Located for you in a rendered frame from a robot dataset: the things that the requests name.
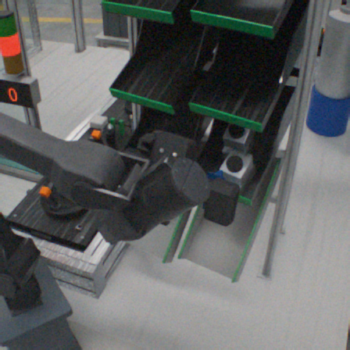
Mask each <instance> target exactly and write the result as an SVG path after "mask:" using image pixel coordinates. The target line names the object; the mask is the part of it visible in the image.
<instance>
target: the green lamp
mask: <svg viewBox="0 0 350 350"><path fill-rule="evenodd" d="M16 34H17V26H16V18H15V15H14V14H13V15H12V16H9V17H7V18H5V19H0V38H10V37H13V36H14V35H16Z"/></svg>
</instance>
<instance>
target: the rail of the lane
mask: <svg viewBox="0 0 350 350"><path fill-rule="evenodd" d="M12 231H13V232H14V233H15V234H18V235H20V236H23V237H25V238H28V237H29V238H33V240H34V243H35V245H36V246H37V248H38V249H39V250H40V251H41V259H43V260H44V261H45V263H46V265H47V267H48V268H49V270H50V272H51V274H52V276H53V277H54V278H55V281H56V282H57V284H58V285H59V286H62V287H65V288H68V289H70V290H73V291H77V292H80V293H82V294H85V295H88V296H91V297H92V298H97V299H99V298H100V296H101V293H102V292H103V290H104V289H105V287H106V282H105V273H104V268H103V265H102V260H101V259H100V258H98V257H94V256H92V255H88V254H84V253H82V252H78V251H75V250H73V249H70V248H65V247H63V246H60V245H56V244H53V240H52V237H49V236H47V235H44V234H40V233H38V232H35V231H31V232H30V235H29V234H25V233H23V232H20V231H18V230H14V229H12Z"/></svg>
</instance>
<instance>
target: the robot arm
mask: <svg viewBox="0 0 350 350"><path fill-rule="evenodd" d="M137 149H138V150H139V151H138V150H136V149H133V148H127V149H125V150H124V151H122V152H118V151H116V150H114V149H113V148H110V147H108V146H106V145H102V144H99V143H96V142H93V141H89V140H81V141H65V140H62V139H60V138H57V137H55V136H52V135H50V134H49V133H46V132H44V131H43V130H39V129H37V128H35V127H32V126H31V125H29V124H26V123H24V122H23V121H21V122H20V121H19V120H17V119H14V118H13V117H11V116H8V115H7V114H4V113H2V112H0V155H2V156H5V157H6V158H7V159H10V160H12V161H13V162H15V163H20V164H21V165H23V166H26V167H27V168H29V169H32V170H34V171H36V172H38V173H40V174H42V175H44V176H45V177H47V178H48V179H49V180H50V181H51V182H52V184H53V185H54V187H55V188H56V190H57V191H58V193H59V194H60V195H61V196H63V197H64V198H67V199H69V200H70V201H71V202H73V203H75V204H77V205H78V206H80V207H81V208H83V209H87V210H91V211H96V209H104V210H107V212H106V217H105V218H104V219H103V220H100V221H99V222H97V224H98V231H99V232H100V234H101V235H102V237H103V238H104V240H105V242H107V243H110V244H111V245H114V244H115V243H117V242H118V241H136V240H139V239H141V238H143V237H144V236H145V235H146V234H147V233H149V232H150V231H151V230H153V229H154V228H155V227H157V226H158V225H159V224H162V225H164V226H167V225H168V224H169V223H170V221H171V220H172V219H174V218H176V217H178V216H179V215H181V214H183V213H185V212H187V211H188V210H190V209H193V208H194V207H195V206H197V205H200V204H201V203H203V206H202V208H203V209H204V210H205V213H204V218H205V219H207V220H209V221H212V222H214V223H217V224H219V225H222V226H224V227H228V226H229V225H231V224H232V223H233V222H234V217H235V213H236V209H237V205H238V197H239V193H240V186H239V185H238V184H235V183H233V182H230V181H228V180H226V178H225V177H223V170H220V171H217V172H216V173H211V172H208V175H207V176H206V174H205V172H204V170H203V169H202V168H201V167H200V165H198V164H197V163H196V162H193V161H192V160H193V158H194V155H195V152H196V150H197V143H196V142H195V141H194V140H192V139H190V138H187V137H183V136H180V135H178V134H173V133H168V132H163V131H160V130H154V131H153V133H152V134H145V135H144V136H142V137H140V138H139V141H138V143H137ZM119 185H120V186H121V188H120V189H119V191H118V192H117V193H115V191H116V189H117V188H118V186H119ZM40 261H41V251H40V250H39V249H38V248H37V246H36V245H35V243H34V240H33V238H31V237H23V236H20V235H18V234H15V233H14V232H13V229H12V228H11V227H10V225H9V224H8V222H7V221H6V220H5V218H4V216H3V214H2V212H1V210H0V295H1V296H2V297H3V298H4V301H5V303H6V305H7V307H8V310H9V312H10V314H11V316H12V317H15V316H19V315H20V314H22V313H25V312H27V311H29V310H30V309H34V308H35V307H37V306H40V305H42V304H43V302H44V301H43V300H42V298H41V296H40V294H41V293H42V292H41V289H40V288H39V285H38V279H37V278H35V276H34V273H33V272H34V270H35V269H36V267H38V264H39V262H40Z"/></svg>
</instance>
